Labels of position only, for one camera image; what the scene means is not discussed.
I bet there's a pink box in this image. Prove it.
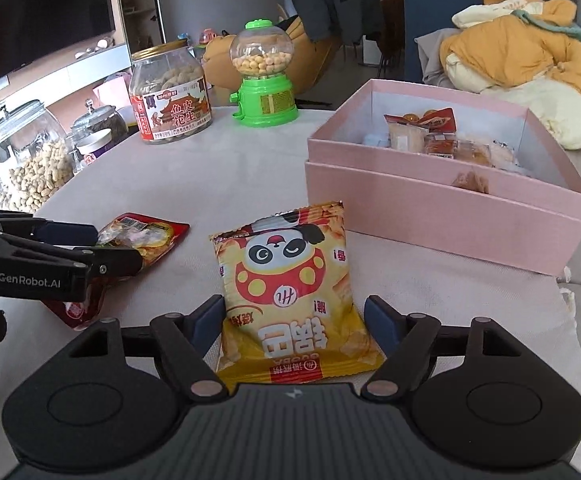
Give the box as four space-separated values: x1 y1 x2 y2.
306 78 581 223

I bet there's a pink box lid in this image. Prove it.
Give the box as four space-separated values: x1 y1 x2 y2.
303 159 581 277

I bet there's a yellow blanket pile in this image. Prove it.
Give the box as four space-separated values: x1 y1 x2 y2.
440 0 581 153

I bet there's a white television shelf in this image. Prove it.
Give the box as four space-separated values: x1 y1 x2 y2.
0 42 134 128

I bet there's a pink bag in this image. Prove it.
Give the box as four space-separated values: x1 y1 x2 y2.
93 74 132 111

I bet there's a large glass jar of peanuts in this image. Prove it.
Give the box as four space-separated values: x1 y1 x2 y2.
0 100 75 213

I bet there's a black television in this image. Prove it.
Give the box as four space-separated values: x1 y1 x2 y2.
0 0 117 97

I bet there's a white snack packet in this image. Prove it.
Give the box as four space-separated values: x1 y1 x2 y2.
487 140 519 172

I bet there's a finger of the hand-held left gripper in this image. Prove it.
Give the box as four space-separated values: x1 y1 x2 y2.
0 232 144 282
0 207 100 248

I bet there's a white glass-door cabinet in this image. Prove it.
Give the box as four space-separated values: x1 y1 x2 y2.
108 0 166 50

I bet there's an orange ball snack packet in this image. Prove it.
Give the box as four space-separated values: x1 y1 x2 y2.
384 108 458 134

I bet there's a dark wooden chair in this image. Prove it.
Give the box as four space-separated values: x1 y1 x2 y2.
379 0 407 70

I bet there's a small orange snack packet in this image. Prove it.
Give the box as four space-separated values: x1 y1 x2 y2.
424 132 459 159

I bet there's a red snack packet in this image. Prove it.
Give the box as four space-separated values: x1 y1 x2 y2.
38 212 191 331

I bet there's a yellow panda snack packet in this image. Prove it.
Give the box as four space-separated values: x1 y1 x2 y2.
208 200 386 395

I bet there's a glass jar with dark contents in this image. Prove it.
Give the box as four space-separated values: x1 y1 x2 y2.
70 100 128 161

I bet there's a yellow cake packet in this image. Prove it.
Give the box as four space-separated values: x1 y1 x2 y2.
455 137 492 167

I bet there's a purple paper cup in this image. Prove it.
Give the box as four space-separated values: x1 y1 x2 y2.
75 129 114 169

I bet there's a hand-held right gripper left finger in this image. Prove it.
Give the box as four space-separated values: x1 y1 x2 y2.
73 294 228 403

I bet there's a peanut jar with gold lid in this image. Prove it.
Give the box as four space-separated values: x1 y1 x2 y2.
129 46 214 146

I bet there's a clear beige snack packet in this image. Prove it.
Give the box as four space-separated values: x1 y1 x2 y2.
387 122 429 154

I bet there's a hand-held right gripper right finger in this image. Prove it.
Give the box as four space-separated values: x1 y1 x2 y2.
364 295 508 403

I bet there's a green candy dispenser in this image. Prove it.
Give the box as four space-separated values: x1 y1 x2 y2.
229 20 299 127

